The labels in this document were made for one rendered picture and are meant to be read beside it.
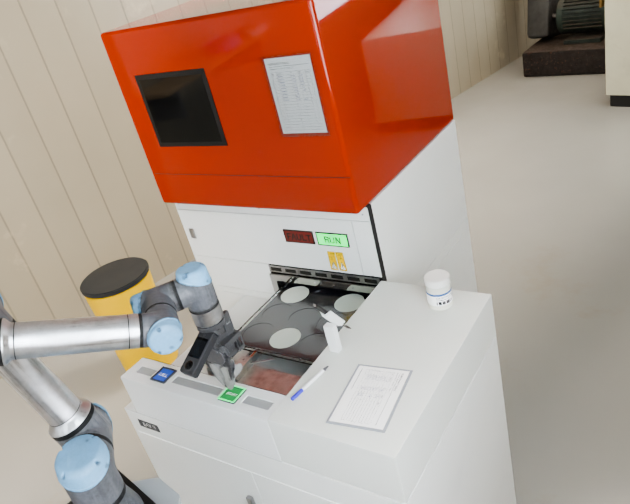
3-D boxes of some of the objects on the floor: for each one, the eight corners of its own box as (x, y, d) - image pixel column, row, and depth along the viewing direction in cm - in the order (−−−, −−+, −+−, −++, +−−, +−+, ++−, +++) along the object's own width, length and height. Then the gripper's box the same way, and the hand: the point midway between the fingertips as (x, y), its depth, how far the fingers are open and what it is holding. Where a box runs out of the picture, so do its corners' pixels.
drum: (161, 333, 384) (126, 251, 357) (196, 351, 359) (160, 264, 331) (109, 369, 364) (67, 284, 336) (142, 391, 338) (99, 301, 311)
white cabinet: (297, 449, 275) (244, 295, 237) (518, 520, 221) (496, 336, 183) (203, 576, 231) (120, 412, 193) (451, 703, 177) (403, 510, 139)
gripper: (235, 311, 156) (258, 376, 166) (209, 306, 161) (232, 370, 171) (214, 331, 150) (239, 398, 160) (187, 325, 155) (212, 390, 165)
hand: (227, 387), depth 163 cm, fingers closed
